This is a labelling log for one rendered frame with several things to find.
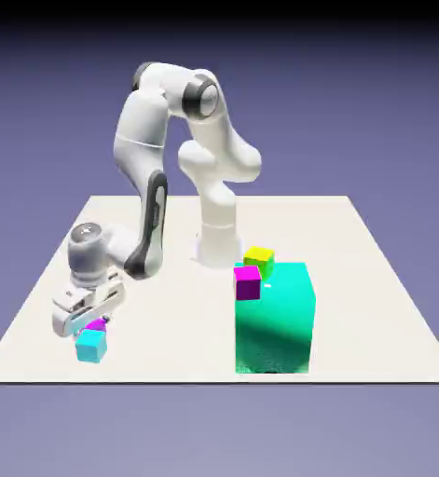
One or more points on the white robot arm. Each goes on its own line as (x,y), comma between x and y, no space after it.
(140,156)

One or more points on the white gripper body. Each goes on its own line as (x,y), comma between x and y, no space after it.
(92,306)

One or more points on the small magenta cube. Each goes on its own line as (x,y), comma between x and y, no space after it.
(96,325)
(247,284)

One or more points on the small yellow cube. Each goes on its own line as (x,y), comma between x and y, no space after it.
(259,257)

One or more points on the small cyan cube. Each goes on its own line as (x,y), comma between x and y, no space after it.
(90,346)

